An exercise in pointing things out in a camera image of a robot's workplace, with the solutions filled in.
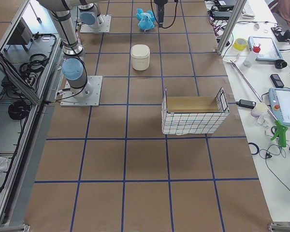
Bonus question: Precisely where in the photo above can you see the white paper cup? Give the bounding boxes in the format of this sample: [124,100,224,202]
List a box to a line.
[250,102,268,117]

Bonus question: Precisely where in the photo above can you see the blue teddy bear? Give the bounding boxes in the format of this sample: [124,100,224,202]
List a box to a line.
[136,8,155,31]

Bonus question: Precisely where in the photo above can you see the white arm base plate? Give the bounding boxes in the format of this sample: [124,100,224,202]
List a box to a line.
[80,14,112,34]
[60,75,103,107]

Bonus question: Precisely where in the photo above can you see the teach pendant tablet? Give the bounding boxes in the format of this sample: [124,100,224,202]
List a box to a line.
[269,88,290,126]
[248,36,283,61]

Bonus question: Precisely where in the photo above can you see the white lidded trash can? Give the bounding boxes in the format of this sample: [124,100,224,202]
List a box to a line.
[130,44,150,71]

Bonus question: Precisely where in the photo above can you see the black coiled cable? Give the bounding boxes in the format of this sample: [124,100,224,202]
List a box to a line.
[8,100,27,121]

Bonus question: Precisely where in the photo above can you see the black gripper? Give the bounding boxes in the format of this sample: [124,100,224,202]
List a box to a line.
[154,0,168,27]

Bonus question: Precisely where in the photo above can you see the aluminium frame post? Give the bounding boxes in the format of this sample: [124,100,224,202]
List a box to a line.
[216,0,246,55]

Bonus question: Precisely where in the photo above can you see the white bottle red cap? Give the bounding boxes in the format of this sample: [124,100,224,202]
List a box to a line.
[243,44,261,67]

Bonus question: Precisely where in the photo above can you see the lower teach pendant tablet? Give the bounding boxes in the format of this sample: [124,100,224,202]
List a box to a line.
[269,88,290,126]

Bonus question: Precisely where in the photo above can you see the yellow tape roll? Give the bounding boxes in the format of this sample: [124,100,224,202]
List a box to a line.
[233,38,247,51]

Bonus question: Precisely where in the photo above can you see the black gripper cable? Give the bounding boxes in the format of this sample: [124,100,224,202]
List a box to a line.
[150,0,179,29]

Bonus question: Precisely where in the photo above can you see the checkered fabric storage box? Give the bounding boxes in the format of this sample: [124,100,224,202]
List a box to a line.
[161,88,230,135]

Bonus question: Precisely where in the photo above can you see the grey control box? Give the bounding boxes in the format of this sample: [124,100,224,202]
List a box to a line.
[7,18,33,51]

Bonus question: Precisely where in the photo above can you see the upper teach pendant tablet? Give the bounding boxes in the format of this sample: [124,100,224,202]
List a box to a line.
[248,36,283,61]

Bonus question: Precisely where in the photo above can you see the black power adapter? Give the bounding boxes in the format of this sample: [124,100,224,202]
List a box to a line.
[236,99,256,109]

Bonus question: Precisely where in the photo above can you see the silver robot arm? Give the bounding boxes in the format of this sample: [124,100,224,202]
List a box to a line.
[78,0,168,31]
[39,0,93,98]

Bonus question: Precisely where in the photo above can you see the green handled reacher tool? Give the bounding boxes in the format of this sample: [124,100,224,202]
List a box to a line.
[229,60,288,147]

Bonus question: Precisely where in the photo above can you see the aluminium rack frame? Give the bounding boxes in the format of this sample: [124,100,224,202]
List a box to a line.
[0,0,61,225]

